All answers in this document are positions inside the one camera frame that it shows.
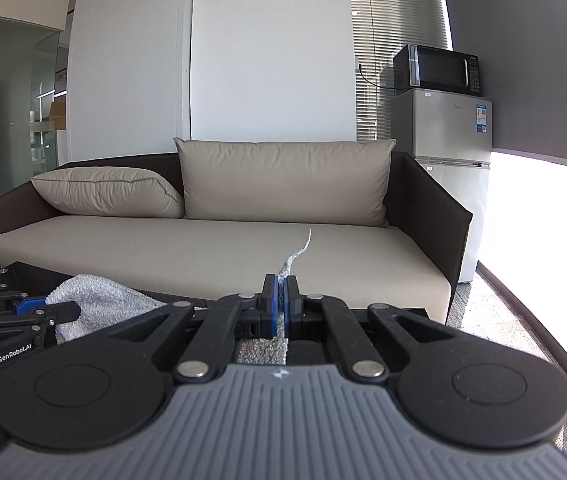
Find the grey window blinds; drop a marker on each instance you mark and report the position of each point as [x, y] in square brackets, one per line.
[393, 5]

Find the silver small fridge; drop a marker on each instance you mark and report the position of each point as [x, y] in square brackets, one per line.
[438, 130]

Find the cardboard box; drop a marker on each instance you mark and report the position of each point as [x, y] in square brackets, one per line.
[59, 116]

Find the black microwave oven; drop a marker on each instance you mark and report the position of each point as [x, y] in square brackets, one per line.
[438, 67]

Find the white board panel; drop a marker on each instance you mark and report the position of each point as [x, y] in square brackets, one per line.
[128, 60]
[273, 60]

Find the beige and brown sofa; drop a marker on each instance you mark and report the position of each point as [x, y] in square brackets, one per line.
[163, 250]

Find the grey terry towel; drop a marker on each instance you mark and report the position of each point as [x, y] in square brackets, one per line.
[108, 300]

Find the large beige back cushion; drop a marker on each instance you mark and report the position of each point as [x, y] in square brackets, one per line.
[283, 180]

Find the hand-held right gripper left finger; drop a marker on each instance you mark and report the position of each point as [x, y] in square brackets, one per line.
[274, 310]

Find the small beige pillow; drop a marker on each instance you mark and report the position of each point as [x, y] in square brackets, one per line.
[108, 192]

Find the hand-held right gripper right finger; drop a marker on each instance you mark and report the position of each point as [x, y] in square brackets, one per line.
[289, 310]

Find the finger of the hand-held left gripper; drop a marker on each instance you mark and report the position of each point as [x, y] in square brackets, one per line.
[28, 304]
[61, 312]

